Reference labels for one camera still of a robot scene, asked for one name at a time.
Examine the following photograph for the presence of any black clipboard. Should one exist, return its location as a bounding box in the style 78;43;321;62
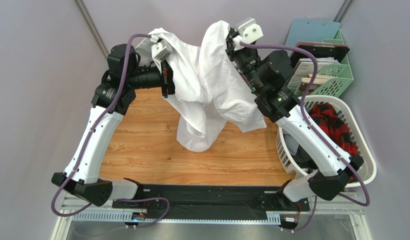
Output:
295;41;350;63

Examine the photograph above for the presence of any green desk organizer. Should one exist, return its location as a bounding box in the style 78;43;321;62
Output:
289;30;354;97

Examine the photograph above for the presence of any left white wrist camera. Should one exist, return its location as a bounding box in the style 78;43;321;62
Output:
151;35;173;65

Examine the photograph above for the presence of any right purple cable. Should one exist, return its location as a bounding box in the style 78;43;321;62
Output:
239;41;371;207

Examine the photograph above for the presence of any white slotted cable duct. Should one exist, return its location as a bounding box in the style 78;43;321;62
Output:
71;210;281;226

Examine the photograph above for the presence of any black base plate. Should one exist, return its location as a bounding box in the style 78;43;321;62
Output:
112;184;310;220

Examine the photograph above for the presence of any white long sleeve shirt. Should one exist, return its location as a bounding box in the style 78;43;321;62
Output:
136;20;266;152

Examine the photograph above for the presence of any red black plaid shirt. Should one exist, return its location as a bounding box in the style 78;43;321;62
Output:
308;103;358;157

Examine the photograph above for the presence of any white booklet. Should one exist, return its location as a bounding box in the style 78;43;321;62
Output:
287;57;340;88

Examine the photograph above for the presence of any blue clipboard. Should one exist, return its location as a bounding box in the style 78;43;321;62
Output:
285;17;341;47

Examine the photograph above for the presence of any white laundry basket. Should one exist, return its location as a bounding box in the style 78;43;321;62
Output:
276;95;377;185

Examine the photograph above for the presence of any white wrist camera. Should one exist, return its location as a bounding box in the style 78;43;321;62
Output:
233;17;263;51
151;35;173;65

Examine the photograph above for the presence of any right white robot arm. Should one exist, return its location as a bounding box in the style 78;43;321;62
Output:
226;27;364;204

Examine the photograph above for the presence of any dark red book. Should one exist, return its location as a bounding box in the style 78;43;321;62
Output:
296;74;337;96

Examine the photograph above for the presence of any aluminium frame rail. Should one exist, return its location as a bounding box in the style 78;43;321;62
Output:
52;197;371;240

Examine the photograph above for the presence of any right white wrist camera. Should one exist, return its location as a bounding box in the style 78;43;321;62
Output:
233;17;263;51

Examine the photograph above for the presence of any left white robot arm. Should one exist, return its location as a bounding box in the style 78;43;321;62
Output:
51;44;175;207

